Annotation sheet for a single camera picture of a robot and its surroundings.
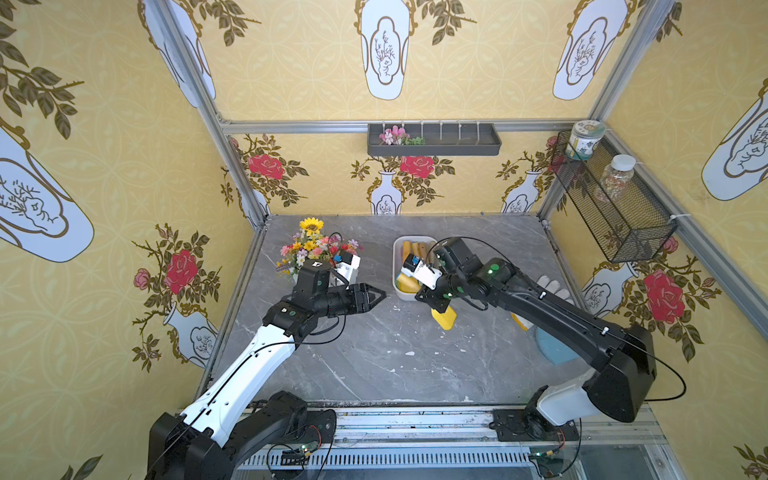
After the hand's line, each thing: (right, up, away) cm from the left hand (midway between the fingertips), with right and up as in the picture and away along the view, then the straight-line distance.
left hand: (373, 293), depth 75 cm
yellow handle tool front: (+19, -7, +1) cm, 20 cm away
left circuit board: (-18, -38, -4) cm, 42 cm away
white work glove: (+59, -2, +25) cm, 64 cm away
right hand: (+14, +1, +4) cm, 14 cm away
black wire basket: (+68, +23, +8) cm, 72 cm away
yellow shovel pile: (+8, +3, -1) cm, 9 cm away
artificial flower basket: (-20, +12, +15) cm, 27 cm away
